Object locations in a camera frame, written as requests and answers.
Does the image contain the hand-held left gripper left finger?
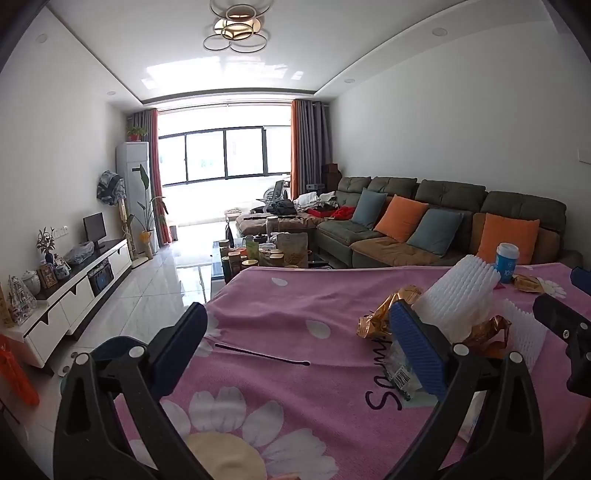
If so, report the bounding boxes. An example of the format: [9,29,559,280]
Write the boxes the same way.
[53,302,218,480]

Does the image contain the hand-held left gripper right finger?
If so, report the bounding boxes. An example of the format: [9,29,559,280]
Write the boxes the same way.
[390,300,546,480]

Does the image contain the clear plastic wrapper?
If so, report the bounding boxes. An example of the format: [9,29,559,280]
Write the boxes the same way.
[382,339,437,403]

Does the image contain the small white foam fruit net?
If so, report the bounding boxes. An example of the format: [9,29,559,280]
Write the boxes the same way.
[501,299,548,371]

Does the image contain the gold foil wrapper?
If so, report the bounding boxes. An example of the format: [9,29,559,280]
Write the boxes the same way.
[455,315,513,360]
[357,285,424,343]

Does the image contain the blue trash bin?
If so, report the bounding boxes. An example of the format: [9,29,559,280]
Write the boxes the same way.
[90,336,151,366]

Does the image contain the large white foam fruit net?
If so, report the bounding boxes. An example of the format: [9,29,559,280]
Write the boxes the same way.
[411,255,502,334]

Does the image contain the brown snack wrapper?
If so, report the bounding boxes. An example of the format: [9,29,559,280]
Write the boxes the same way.
[512,274,567,297]

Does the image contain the blue paper cup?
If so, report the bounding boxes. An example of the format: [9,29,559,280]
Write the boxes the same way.
[496,242,520,285]

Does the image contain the orange cushion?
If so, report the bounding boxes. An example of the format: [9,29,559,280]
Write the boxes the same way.
[476,213,540,265]
[373,195,430,243]

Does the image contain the black set-top appliance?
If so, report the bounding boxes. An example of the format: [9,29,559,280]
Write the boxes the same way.
[87,260,115,296]

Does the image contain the blue-grey cushion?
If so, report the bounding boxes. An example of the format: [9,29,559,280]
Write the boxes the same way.
[407,209,464,258]
[353,188,388,229]

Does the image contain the white tv stand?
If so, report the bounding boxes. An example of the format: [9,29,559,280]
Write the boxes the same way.
[9,237,134,369]

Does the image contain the pink floral blanket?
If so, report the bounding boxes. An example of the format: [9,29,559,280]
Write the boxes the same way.
[113,263,591,480]

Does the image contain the tall leafy plant in vase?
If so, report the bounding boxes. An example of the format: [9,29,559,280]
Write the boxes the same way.
[127,163,168,259]

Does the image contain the green sectional sofa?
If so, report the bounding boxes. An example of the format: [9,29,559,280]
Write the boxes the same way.
[235,175,583,269]

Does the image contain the clear plastic bag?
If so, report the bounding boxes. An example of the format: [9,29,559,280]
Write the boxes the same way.
[64,242,96,265]

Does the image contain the black monitor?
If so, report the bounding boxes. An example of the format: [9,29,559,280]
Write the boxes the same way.
[82,212,107,253]

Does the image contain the kraft paper food bag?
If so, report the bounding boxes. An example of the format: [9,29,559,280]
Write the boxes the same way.
[276,232,310,269]

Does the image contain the grey and orange curtain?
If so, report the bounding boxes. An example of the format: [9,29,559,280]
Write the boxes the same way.
[131,108,174,246]
[290,98,331,200]

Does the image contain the blue vase with branches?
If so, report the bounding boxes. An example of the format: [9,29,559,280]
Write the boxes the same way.
[36,226,59,267]

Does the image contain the model ship in plastic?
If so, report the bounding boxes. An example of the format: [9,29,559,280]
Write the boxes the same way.
[6,275,37,324]

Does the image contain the orange plastic bag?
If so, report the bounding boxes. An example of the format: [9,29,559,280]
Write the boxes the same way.
[0,334,40,407]

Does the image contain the white standing air conditioner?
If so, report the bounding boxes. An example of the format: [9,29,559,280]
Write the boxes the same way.
[115,141,160,256]

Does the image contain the cloth-covered fan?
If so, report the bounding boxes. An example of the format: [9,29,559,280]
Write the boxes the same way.
[96,170,139,262]

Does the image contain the tall patterned box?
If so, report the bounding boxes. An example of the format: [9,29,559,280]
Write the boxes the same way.
[0,281,15,326]

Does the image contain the pile of white clothes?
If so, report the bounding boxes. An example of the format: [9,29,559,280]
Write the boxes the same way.
[293,192,325,211]

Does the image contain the grey office chair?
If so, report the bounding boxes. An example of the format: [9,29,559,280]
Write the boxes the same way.
[257,180,293,205]

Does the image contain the large window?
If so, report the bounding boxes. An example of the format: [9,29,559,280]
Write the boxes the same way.
[158,124,293,186]

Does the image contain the wooden picture frame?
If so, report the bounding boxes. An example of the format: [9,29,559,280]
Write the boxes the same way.
[37,263,59,289]

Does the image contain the ring ceiling lamp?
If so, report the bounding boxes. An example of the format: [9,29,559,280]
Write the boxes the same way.
[202,0,270,53]

